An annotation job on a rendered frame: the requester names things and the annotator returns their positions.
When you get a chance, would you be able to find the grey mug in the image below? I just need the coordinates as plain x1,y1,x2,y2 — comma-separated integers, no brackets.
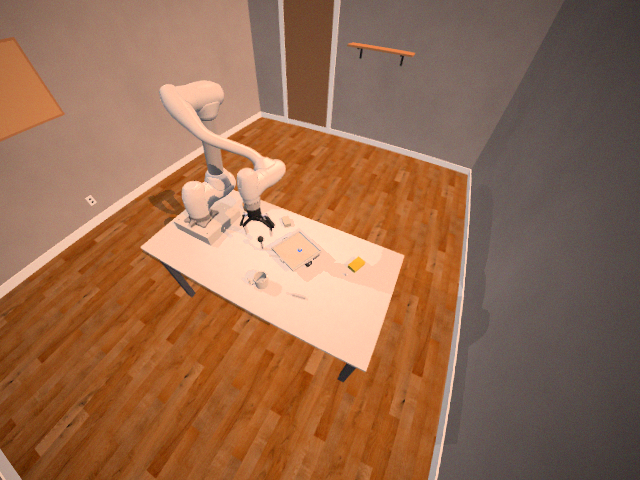
248,271,269,290

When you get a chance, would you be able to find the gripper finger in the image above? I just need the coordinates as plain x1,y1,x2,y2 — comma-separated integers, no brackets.
239,212,253,235
256,213,275,236

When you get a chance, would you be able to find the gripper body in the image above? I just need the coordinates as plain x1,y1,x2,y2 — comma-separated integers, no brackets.
247,208,262,221

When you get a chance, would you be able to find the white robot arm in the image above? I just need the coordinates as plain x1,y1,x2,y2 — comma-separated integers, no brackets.
159,81,286,228

